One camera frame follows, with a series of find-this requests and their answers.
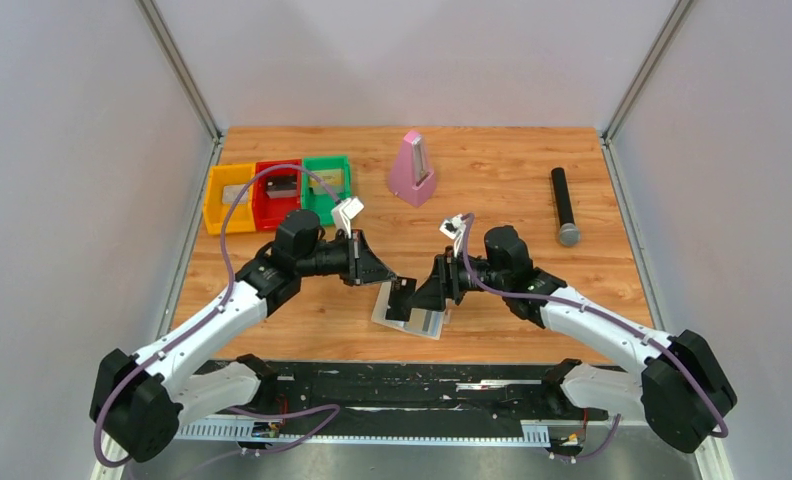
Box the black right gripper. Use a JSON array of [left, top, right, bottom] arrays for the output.
[[406, 247, 509, 312]]

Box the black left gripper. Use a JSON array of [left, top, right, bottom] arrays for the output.
[[297, 229, 396, 286]]

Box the black credit card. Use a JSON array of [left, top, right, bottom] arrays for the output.
[[385, 277, 417, 322]]

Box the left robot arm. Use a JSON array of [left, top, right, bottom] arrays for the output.
[[89, 209, 396, 468]]

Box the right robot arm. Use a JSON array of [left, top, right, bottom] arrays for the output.
[[410, 214, 737, 453]]

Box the gold card stack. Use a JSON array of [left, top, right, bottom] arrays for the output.
[[310, 168, 345, 195]]

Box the black card stack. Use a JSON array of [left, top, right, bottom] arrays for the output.
[[265, 176, 299, 199]]

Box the silver card stack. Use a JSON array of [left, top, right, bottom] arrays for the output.
[[221, 184, 250, 205]]

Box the pink metronome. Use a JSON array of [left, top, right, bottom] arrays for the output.
[[388, 130, 437, 208]]

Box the green plastic bin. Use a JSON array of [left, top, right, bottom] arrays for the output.
[[301, 155, 352, 226]]

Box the red plastic bin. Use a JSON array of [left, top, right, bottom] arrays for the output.
[[251, 168, 302, 231]]

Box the black silver microphone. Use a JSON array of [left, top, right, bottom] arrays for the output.
[[550, 167, 581, 247]]

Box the yellow plastic bin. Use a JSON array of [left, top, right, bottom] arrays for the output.
[[202, 163, 256, 235]]

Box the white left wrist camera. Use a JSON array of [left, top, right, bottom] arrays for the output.
[[331, 196, 364, 237]]

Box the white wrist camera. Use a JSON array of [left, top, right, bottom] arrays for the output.
[[331, 196, 364, 237], [439, 214, 472, 253]]

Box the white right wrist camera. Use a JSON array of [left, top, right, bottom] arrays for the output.
[[439, 214, 472, 253]]

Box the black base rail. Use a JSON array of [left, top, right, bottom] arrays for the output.
[[114, 360, 719, 446]]

